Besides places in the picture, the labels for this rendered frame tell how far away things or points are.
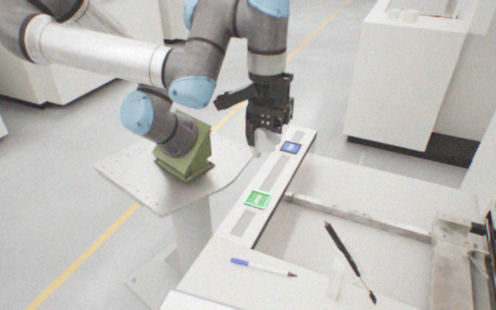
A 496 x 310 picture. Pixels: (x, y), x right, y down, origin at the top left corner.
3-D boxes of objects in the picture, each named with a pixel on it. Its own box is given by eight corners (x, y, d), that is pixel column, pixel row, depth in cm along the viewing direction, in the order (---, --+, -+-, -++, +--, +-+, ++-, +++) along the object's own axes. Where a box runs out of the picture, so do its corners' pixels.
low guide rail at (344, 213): (473, 251, 92) (477, 244, 90) (474, 257, 91) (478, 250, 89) (296, 200, 109) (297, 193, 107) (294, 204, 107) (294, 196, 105)
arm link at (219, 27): (170, 33, 61) (226, 40, 58) (189, -20, 63) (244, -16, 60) (187, 56, 68) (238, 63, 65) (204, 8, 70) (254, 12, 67)
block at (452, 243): (468, 247, 86) (473, 239, 84) (469, 257, 83) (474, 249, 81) (434, 237, 88) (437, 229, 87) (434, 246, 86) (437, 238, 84)
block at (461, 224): (467, 226, 92) (471, 218, 90) (468, 234, 89) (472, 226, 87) (434, 217, 94) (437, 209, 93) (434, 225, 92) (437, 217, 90)
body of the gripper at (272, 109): (281, 138, 70) (284, 82, 63) (242, 129, 73) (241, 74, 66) (293, 120, 76) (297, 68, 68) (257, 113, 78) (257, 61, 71)
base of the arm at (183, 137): (156, 145, 122) (135, 136, 114) (178, 109, 122) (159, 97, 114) (182, 165, 114) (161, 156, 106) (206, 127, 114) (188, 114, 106)
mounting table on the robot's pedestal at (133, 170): (100, 192, 131) (91, 164, 124) (187, 143, 159) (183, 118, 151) (178, 252, 108) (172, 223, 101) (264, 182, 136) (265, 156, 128)
